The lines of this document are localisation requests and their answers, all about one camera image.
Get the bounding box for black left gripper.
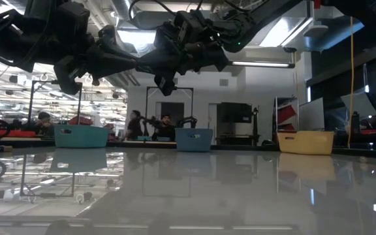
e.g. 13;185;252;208
52;24;139;96

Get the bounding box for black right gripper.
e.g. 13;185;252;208
134;22;231;98

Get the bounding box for person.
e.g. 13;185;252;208
35;112;54;137
151;113;177;142
124;110;144;141

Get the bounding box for teal plastic bin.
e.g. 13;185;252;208
54;124;110;149

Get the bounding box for blue-grey plastic bin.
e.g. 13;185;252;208
175;127;214;153

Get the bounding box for black background monitor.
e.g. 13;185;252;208
216;102;253;124

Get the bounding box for ceiling light tube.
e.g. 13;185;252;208
230;60;296;69

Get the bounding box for red tray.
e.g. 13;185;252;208
0;129;37;138

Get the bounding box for white ceiling fixture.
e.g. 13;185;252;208
304;22;329;37

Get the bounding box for white monitor back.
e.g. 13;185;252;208
298;97;325;132

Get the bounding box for yellow plastic bin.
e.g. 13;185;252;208
277;130;336;156

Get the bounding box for grey monitor back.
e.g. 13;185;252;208
340;87;376;120

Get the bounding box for black bottle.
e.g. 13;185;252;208
351;110;360;134

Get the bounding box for black office desk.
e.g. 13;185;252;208
333;129;376;151

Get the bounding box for black metal frame stand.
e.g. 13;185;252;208
146;86;195;130
27;79;84;131

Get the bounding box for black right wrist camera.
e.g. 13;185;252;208
174;10;207;35

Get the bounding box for yellow hanging cable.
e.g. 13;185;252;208
347;16;354;149

